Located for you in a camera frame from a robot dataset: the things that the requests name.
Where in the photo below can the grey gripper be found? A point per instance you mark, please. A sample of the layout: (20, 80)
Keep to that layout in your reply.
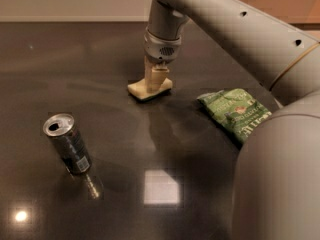
(161, 50)

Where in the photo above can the yellow sponge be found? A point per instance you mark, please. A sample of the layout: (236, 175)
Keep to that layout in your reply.
(139, 89)

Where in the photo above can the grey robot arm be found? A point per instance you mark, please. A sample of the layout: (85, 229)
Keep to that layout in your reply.
(276, 194)

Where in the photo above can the green jalapeno chip bag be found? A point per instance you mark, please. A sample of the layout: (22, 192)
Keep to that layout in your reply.
(236, 111)

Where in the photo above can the dark open soda can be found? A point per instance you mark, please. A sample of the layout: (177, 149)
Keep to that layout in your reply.
(64, 135)

